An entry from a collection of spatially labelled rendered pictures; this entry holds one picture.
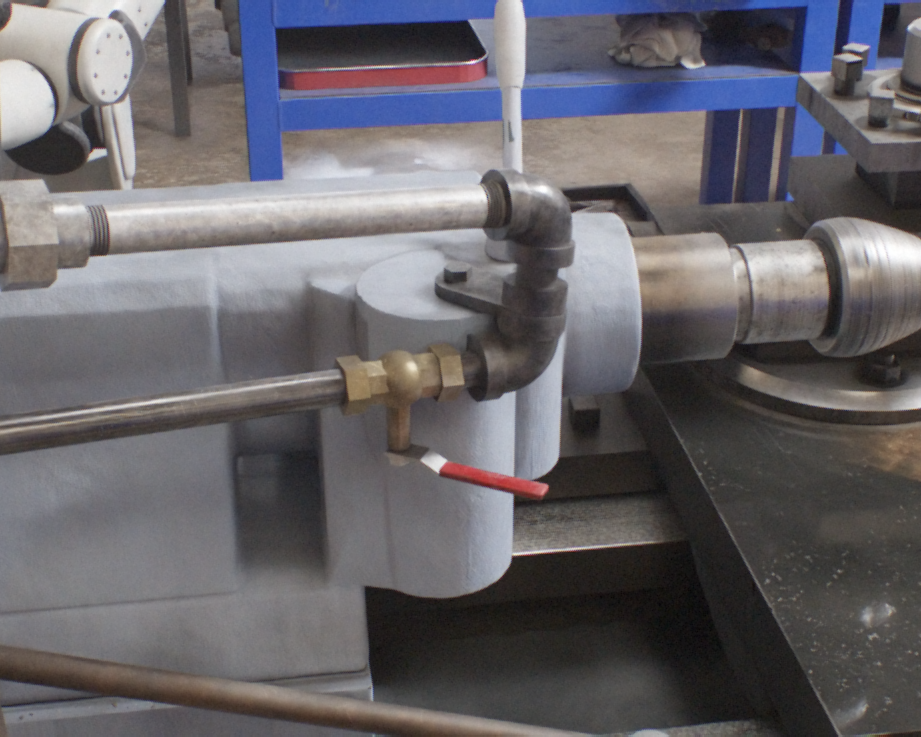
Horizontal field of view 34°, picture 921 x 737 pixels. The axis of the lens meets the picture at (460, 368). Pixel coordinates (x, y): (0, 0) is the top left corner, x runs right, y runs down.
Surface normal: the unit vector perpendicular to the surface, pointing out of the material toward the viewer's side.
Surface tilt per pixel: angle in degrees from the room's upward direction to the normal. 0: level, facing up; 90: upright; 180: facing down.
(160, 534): 66
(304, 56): 0
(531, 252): 81
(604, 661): 17
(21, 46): 60
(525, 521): 0
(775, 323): 104
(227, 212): 45
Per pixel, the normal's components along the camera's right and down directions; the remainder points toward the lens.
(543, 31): 0.00, -0.88
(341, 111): 0.14, 0.47
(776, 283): 0.12, -0.14
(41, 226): 0.44, -0.15
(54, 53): -0.28, -0.04
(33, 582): 0.14, 0.07
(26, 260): 0.43, 0.58
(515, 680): -0.18, -0.81
